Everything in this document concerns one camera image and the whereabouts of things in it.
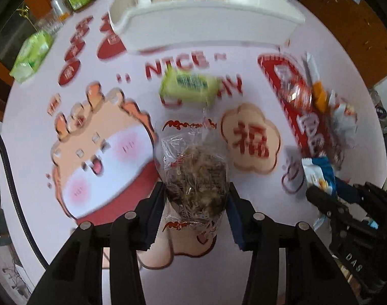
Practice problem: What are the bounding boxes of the clear glass cup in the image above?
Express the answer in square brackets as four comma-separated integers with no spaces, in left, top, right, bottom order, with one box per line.
[37,15,64,38]

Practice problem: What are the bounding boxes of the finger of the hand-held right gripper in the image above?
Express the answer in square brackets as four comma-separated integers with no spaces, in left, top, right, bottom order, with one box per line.
[334,177,385,211]
[306,185,340,217]

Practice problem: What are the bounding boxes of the clear nut bar packet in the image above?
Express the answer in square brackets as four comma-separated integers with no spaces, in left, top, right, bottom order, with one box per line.
[157,108,230,239]

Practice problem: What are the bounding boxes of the white plastic storage bin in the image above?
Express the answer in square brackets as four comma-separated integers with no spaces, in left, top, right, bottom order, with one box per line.
[107,0,306,53]

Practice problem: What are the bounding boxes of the black cable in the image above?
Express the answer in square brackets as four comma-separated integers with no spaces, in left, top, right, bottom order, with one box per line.
[0,123,52,269]

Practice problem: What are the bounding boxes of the small blue white packet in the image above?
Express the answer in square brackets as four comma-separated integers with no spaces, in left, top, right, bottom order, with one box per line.
[301,157,337,195]

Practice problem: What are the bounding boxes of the white red crinkled packet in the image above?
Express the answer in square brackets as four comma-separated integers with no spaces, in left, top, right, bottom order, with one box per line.
[326,93,360,147]

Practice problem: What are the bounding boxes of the narrow white sachet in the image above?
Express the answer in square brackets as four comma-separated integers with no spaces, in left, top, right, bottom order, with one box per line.
[303,52,318,84]

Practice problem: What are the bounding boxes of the small clear jar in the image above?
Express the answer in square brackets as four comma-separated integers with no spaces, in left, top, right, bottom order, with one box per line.
[50,0,71,20]

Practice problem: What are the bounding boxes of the green tissue pack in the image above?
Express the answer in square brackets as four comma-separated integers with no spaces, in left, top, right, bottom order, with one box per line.
[8,31,55,84]

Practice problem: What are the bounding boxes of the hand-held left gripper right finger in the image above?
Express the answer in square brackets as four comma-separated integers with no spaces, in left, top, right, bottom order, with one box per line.
[227,182,351,305]

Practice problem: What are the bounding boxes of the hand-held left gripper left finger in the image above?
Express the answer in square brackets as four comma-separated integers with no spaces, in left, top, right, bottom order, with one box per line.
[38,182,167,305]

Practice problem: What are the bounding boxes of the red round candy packet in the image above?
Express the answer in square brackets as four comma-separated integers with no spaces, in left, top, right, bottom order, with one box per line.
[274,64,314,111]

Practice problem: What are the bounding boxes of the small orange packet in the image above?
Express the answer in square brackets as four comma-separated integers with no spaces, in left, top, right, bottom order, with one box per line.
[311,81,328,112]

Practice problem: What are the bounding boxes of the small green snack packet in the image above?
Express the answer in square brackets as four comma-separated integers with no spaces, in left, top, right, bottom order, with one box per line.
[159,68,223,106]

